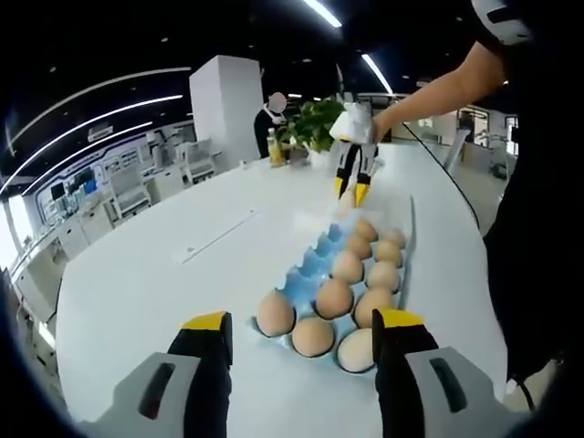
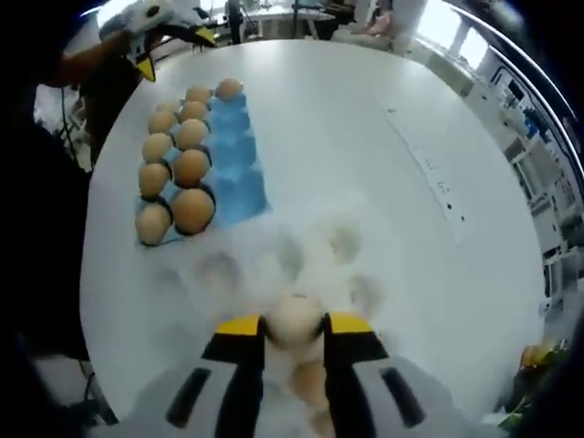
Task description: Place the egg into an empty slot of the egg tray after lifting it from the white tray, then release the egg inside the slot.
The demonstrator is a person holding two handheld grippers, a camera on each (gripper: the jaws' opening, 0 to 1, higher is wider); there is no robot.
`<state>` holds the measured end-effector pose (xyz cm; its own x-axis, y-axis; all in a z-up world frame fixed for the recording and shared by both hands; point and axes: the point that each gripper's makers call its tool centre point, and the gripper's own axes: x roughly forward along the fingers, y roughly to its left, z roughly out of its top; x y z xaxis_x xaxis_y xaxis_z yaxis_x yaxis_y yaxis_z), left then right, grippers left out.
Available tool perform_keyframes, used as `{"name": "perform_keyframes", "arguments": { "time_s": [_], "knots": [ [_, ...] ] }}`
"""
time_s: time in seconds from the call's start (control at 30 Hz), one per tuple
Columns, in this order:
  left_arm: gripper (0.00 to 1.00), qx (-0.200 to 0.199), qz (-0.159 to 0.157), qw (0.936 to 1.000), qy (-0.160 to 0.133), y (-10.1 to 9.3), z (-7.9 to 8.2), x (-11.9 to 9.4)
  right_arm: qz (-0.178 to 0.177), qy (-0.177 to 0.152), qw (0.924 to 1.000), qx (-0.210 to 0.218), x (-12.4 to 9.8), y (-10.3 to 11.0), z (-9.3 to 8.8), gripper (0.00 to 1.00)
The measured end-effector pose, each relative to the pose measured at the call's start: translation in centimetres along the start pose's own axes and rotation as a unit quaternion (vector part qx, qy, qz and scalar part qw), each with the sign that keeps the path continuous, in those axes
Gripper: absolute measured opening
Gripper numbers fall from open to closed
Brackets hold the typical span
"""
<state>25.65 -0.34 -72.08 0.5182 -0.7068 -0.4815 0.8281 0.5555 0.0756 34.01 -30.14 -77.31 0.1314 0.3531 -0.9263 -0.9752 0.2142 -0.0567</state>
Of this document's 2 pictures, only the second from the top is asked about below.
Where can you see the person's left hand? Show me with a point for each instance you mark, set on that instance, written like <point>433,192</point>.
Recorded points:
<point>119,41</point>

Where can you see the white foam egg tray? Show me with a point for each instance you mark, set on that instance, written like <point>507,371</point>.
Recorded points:
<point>255,274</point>

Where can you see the person's black shirt torso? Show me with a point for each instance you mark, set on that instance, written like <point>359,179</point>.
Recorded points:
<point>45,228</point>

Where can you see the group of brown eggs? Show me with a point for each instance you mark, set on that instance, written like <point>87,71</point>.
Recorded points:
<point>194,210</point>

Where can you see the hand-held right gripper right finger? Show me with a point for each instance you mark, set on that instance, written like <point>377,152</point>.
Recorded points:
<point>433,410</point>

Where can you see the blue egg tray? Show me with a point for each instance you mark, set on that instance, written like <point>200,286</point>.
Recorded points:
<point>235,173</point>

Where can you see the row of white workbenches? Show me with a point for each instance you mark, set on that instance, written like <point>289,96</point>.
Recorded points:
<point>547,182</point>

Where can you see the single brown egg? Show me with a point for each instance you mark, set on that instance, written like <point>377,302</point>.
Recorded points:
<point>310,383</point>
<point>294,319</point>
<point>324,424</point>

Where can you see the white table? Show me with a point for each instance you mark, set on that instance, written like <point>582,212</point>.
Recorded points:
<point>342,137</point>

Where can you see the small yellow object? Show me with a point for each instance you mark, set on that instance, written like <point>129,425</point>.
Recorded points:
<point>534,357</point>

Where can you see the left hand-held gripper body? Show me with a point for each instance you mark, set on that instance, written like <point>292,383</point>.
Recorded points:
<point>137,23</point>

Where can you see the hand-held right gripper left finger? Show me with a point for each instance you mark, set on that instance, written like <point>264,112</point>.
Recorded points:
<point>155,410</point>

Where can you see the potted green plant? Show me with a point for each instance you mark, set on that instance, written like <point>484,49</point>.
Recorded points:
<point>518,410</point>

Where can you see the black tripod stand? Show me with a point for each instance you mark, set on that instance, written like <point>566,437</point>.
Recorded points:
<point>235,23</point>

